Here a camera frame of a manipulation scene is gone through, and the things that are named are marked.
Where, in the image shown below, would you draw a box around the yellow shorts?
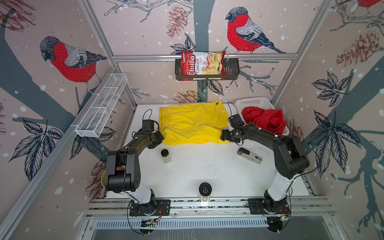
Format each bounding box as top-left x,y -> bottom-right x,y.
159,100 -> 229,146

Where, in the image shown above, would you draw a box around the white plastic basket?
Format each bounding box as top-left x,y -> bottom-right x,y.
235,97 -> 289,136

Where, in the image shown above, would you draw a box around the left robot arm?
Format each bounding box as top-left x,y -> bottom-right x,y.
104,131 -> 164,210

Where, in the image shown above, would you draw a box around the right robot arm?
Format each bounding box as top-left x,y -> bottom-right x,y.
220,124 -> 310,213

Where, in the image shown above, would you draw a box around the red shorts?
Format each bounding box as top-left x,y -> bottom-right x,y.
242,107 -> 287,135

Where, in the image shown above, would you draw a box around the grey stapler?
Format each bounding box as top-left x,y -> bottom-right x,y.
237,148 -> 262,165

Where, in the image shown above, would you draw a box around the small black-lid jar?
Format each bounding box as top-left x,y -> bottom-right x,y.
161,149 -> 172,164

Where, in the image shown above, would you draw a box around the yellow marker cup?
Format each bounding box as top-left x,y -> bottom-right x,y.
101,171 -> 106,188

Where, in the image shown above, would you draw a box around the red chips bag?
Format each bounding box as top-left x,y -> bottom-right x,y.
181,51 -> 226,76

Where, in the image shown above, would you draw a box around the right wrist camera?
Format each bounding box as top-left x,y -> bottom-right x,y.
229,114 -> 245,129

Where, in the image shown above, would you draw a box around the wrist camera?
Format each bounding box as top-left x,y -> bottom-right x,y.
229,114 -> 245,129
141,120 -> 155,133

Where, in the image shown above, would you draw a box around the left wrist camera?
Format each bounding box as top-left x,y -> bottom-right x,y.
141,120 -> 155,133

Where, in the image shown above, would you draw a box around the black round camera knob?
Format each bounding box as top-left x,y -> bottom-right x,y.
199,182 -> 212,202

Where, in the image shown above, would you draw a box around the white wire mesh shelf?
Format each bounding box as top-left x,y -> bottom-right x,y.
75,73 -> 128,138

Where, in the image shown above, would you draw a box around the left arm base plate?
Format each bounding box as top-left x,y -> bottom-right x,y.
129,200 -> 171,217

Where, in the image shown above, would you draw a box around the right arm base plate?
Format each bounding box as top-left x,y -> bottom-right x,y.
246,198 -> 291,215

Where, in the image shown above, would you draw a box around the black wall basket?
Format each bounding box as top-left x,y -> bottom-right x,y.
175,58 -> 240,81

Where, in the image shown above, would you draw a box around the aluminium front rail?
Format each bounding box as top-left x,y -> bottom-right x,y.
84,196 -> 336,219

